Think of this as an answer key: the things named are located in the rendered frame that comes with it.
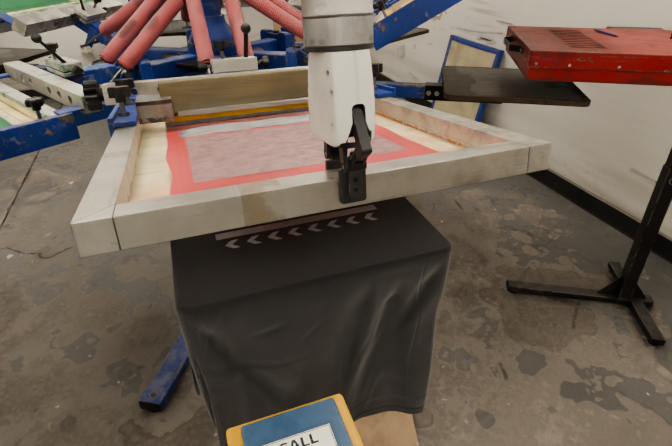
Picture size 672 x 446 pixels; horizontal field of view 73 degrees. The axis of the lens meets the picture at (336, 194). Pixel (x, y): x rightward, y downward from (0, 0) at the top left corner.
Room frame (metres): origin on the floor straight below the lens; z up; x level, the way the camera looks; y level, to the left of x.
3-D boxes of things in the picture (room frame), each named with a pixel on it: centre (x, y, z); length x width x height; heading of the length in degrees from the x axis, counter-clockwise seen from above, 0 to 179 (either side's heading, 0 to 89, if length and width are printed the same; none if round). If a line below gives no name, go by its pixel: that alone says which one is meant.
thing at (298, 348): (0.55, 0.01, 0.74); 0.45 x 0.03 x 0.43; 110
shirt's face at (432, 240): (0.77, 0.09, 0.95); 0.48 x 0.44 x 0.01; 20
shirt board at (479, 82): (1.70, -0.18, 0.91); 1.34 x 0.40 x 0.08; 80
